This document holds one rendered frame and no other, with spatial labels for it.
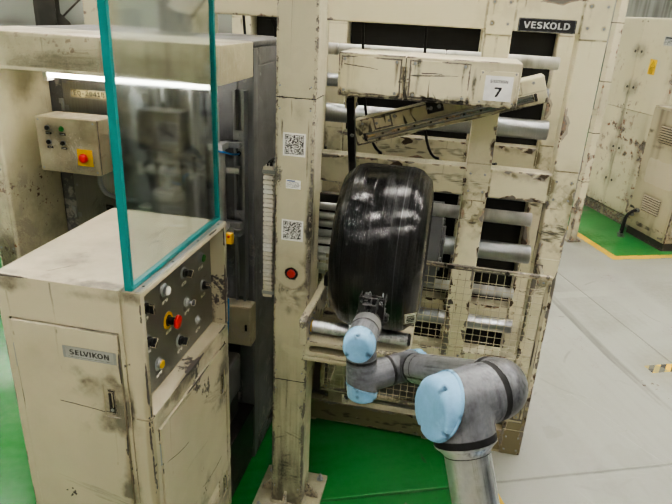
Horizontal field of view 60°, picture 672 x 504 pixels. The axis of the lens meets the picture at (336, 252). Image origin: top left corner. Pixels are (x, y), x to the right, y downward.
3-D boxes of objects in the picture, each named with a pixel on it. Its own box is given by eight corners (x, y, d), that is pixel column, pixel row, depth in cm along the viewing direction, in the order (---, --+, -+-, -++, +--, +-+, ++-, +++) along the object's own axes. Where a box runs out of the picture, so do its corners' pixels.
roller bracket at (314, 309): (298, 345, 200) (298, 319, 196) (323, 294, 236) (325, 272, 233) (307, 346, 200) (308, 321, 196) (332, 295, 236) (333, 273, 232)
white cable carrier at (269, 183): (262, 296, 210) (262, 165, 192) (266, 290, 215) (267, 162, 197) (274, 297, 210) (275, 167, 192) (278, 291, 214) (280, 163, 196)
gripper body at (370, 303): (388, 293, 160) (383, 308, 148) (385, 322, 162) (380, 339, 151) (361, 289, 161) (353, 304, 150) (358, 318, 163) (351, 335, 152)
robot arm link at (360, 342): (340, 366, 138) (340, 332, 136) (349, 347, 148) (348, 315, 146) (374, 368, 136) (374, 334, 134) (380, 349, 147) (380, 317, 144)
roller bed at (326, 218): (301, 269, 246) (303, 201, 235) (309, 256, 260) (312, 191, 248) (347, 275, 243) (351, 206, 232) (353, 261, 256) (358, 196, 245)
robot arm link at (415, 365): (551, 350, 111) (411, 338, 155) (507, 362, 106) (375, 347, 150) (561, 411, 111) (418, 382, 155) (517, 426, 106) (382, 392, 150)
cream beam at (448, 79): (336, 96, 204) (338, 51, 198) (349, 88, 226) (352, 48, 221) (516, 110, 193) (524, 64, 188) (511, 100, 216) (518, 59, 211)
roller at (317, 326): (311, 319, 206) (309, 332, 205) (309, 318, 201) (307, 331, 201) (411, 333, 200) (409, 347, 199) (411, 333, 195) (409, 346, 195)
